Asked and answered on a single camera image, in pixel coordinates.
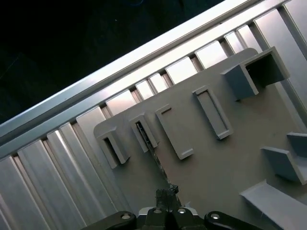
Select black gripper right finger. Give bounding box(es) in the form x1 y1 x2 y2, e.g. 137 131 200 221
169 184 248 230

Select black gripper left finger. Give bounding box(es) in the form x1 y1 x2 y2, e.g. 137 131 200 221
83 189 170 230

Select green RAM stick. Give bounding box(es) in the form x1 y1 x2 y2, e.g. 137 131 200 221
136 122 179 192

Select grey parts rack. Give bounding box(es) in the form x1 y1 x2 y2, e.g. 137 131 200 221
93 46 307 230

